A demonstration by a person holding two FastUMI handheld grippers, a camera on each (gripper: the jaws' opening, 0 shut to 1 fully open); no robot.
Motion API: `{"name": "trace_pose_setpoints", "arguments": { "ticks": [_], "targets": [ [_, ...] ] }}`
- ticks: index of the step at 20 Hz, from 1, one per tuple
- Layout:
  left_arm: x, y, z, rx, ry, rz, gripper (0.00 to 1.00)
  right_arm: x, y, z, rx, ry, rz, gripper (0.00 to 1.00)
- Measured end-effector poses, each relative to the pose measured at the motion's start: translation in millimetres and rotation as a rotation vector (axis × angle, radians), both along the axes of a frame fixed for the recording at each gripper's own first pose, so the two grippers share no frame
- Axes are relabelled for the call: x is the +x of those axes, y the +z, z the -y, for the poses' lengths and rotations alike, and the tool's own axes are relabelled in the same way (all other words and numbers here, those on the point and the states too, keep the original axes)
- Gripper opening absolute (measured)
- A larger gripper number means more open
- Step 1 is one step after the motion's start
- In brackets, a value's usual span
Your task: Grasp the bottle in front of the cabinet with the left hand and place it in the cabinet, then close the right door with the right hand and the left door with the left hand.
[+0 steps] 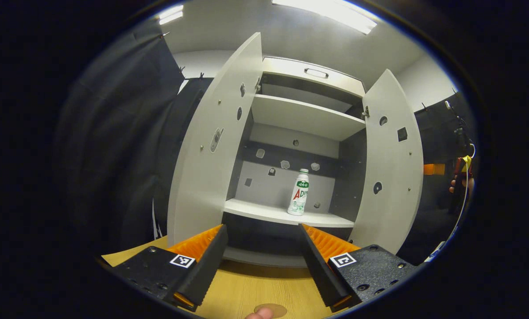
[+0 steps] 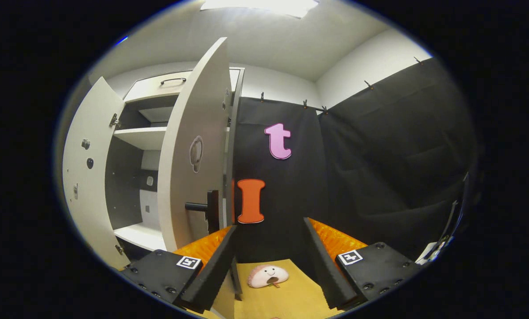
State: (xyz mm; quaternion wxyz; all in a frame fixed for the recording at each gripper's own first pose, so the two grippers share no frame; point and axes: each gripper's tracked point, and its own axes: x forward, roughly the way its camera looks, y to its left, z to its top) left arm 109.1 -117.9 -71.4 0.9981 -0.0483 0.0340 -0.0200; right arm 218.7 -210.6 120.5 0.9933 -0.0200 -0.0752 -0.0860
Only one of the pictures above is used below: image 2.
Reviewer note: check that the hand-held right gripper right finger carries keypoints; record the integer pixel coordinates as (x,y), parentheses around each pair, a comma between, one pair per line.
(324,266)

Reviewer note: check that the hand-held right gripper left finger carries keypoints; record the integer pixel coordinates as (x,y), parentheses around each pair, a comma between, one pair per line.
(215,270)

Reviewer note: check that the white cabinet door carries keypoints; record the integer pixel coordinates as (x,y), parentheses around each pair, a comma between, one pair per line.
(193,110)
(91,199)

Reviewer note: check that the pink dumpling plush toy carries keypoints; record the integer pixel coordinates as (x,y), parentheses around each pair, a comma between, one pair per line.
(266,274)

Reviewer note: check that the white side table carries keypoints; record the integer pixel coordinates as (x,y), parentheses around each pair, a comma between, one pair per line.
(430,253)

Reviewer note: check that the black backdrop cloth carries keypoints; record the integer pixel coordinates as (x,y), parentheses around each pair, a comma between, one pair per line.
(379,155)

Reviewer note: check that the white cabinet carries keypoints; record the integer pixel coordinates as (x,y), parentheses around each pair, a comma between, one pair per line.
(140,137)

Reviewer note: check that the white cabinet drawer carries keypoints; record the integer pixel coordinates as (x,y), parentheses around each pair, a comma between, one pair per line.
(149,91)

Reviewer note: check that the small ceiling light panel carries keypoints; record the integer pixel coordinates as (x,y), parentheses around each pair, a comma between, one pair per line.
(121,40)

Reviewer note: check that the large ceiling light panel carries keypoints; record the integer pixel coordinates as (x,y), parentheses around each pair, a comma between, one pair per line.
(264,5)

